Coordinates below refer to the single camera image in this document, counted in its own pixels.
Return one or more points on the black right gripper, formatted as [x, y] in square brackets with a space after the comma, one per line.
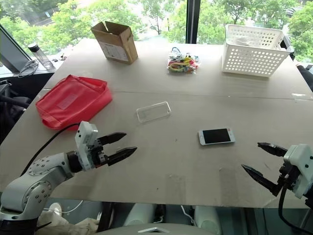
[289, 176]

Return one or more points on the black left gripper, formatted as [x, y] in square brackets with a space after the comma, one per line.
[99, 155]

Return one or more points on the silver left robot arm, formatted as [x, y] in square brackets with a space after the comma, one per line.
[36, 181]

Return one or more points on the clear plastic phone case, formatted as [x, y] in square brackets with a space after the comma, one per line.
[154, 112]

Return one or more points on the white smartphone black screen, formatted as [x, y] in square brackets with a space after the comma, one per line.
[216, 136]

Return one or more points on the red fabric pouch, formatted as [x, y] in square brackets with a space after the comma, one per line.
[73, 100]

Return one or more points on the white rounded robot leg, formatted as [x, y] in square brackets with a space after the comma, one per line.
[139, 214]
[207, 219]

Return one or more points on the beige crumpled cloth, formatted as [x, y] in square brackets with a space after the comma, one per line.
[63, 224]

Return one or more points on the open brown cardboard box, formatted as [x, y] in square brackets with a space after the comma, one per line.
[115, 44]

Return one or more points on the clear bag of colourful clips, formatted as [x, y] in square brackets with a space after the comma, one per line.
[182, 62]

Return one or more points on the small black clips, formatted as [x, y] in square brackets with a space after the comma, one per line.
[61, 57]

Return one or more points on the white perforated plastic basket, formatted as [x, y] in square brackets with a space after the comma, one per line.
[252, 56]

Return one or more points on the black chair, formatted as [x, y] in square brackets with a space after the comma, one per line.
[12, 105]

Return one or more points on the clear bottle with black cap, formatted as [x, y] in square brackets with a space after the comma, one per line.
[40, 56]

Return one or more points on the thin black eyeglasses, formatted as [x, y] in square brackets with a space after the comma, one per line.
[28, 67]

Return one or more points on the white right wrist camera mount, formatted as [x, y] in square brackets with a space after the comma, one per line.
[299, 164]

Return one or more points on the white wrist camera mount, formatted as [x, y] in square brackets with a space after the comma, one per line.
[299, 164]
[85, 137]

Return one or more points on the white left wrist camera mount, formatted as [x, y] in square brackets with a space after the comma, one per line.
[85, 137]

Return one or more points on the black clamp bracket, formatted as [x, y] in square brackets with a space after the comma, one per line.
[286, 44]

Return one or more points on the dark slanted window frame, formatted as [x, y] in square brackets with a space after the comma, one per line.
[12, 54]

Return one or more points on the dark window frame post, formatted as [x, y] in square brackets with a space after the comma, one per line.
[193, 22]

